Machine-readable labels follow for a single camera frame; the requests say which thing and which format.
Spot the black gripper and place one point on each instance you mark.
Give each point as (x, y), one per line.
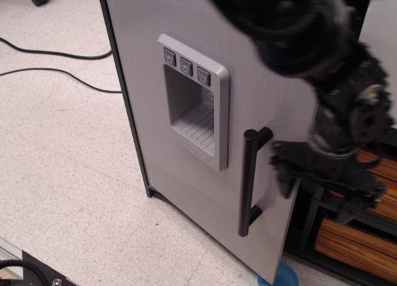
(300, 160)

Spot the black door handle bar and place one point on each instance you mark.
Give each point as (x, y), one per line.
(253, 141)

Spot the grey toy fridge door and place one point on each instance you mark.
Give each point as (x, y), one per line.
(258, 98)

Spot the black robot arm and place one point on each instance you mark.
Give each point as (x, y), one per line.
(316, 40)

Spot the upper woven storage basket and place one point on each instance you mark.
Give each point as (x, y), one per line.
(355, 176)

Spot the woven storage basket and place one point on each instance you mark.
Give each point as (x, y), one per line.
(355, 176)
(357, 248)

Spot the lower woven storage basket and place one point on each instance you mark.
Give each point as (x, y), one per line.
(357, 248)

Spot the light blue bowl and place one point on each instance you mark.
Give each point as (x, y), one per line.
(286, 276)

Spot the grey ice water dispenser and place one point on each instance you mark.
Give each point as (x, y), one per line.
(198, 101)

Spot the white counter panel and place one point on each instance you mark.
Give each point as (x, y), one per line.
(379, 27)

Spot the black fridge cabinet frame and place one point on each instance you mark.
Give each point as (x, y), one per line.
(314, 203)

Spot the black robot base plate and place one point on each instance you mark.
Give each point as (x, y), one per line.
(24, 269)

